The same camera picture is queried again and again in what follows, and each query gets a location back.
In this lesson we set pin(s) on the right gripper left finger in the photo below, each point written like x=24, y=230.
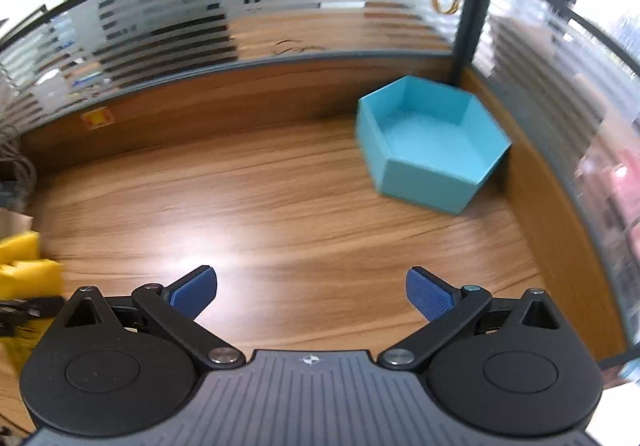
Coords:
x=170, y=311

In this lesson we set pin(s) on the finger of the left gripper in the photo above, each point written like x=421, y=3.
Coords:
x=19, y=311

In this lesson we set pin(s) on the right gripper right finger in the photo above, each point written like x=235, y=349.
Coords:
x=450, y=312

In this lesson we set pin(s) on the yellow fabric shopping bag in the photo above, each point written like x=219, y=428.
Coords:
x=24, y=275

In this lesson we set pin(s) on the brown paper bag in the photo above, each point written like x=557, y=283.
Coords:
x=13, y=223

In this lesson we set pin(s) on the pink plastic bag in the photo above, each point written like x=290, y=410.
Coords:
x=611, y=164

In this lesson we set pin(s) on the light blue cardboard box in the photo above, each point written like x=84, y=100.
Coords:
x=428, y=143

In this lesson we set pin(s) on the red orange sticker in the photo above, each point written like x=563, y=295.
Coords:
x=97, y=118

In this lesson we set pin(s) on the frosted glass partition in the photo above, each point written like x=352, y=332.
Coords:
x=177, y=70

